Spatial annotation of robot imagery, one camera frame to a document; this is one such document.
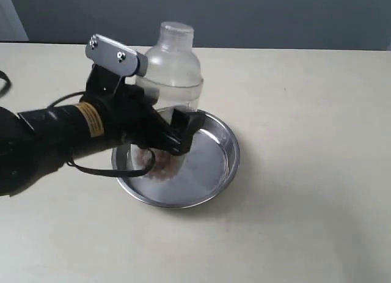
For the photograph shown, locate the round stainless steel plate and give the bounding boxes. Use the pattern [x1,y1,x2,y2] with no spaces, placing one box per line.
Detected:
[117,113,240,208]

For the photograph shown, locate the clear plastic shaker bottle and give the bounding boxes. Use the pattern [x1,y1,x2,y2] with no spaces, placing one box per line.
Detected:
[128,21,203,182]

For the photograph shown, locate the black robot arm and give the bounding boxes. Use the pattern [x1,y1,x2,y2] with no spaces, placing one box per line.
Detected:
[1,65,206,196]

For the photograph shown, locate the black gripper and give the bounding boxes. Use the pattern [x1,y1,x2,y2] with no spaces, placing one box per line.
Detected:
[81,64,205,156]

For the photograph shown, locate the black camera cable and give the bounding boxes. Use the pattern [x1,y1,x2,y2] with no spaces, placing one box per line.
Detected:
[45,92,156,177]

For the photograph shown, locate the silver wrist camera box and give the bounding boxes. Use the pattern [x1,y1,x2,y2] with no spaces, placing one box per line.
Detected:
[85,34,148,77]

